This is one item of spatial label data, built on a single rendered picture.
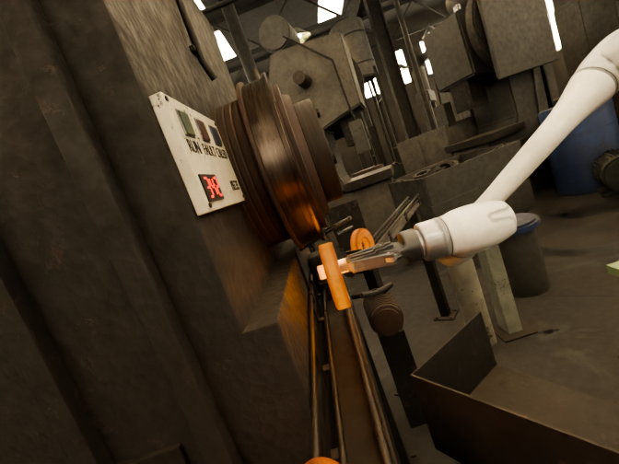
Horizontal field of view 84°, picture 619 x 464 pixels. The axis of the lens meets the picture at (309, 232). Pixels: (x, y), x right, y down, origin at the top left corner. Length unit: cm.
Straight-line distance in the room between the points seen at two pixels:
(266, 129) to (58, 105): 37
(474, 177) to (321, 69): 178
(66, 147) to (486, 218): 75
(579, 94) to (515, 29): 349
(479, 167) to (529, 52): 160
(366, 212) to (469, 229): 289
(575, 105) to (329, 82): 288
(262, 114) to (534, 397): 72
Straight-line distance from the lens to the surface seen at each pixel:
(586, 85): 107
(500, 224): 83
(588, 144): 418
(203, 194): 53
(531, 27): 469
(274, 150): 75
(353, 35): 1001
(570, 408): 70
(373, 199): 362
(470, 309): 183
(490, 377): 75
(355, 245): 143
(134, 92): 56
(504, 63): 428
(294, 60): 382
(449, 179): 317
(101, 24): 60
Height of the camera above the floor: 105
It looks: 8 degrees down
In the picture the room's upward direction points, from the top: 20 degrees counter-clockwise
